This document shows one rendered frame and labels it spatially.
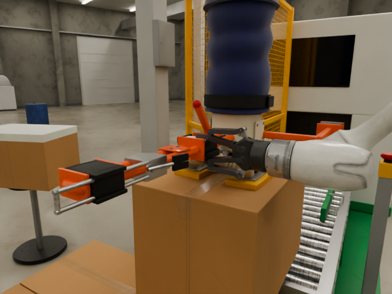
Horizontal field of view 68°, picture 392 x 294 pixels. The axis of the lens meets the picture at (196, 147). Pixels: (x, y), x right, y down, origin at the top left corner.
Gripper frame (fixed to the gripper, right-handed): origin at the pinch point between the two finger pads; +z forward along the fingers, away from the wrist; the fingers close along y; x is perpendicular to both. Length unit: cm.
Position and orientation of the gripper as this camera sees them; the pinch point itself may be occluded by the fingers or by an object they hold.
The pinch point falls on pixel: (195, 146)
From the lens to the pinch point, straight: 79.7
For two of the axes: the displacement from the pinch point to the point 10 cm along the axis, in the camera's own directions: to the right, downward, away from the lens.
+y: 0.0, 9.7, 2.3
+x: 5.1, -1.9, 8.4
